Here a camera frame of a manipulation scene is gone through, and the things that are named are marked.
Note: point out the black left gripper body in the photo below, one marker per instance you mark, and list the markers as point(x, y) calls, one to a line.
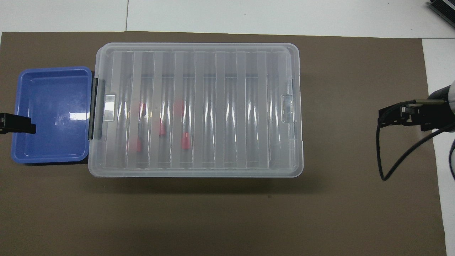
point(6, 123)

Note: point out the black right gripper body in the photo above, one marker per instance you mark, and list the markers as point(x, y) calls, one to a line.
point(433, 115)

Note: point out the red block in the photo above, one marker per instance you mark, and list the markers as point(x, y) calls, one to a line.
point(134, 145)
point(178, 107)
point(162, 130)
point(142, 109)
point(186, 141)

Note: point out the clear ribbed plastic lid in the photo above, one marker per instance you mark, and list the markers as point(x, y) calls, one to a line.
point(227, 106)

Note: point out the blue plastic tray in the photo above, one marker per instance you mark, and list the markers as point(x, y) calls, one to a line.
point(49, 138)

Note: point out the clear plastic storage box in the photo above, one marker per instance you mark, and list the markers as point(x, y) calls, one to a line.
point(213, 76)

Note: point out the black ribbed device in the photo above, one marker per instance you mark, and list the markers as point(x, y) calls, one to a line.
point(444, 8)

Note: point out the brown table mat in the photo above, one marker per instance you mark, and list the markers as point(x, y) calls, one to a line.
point(213, 213)

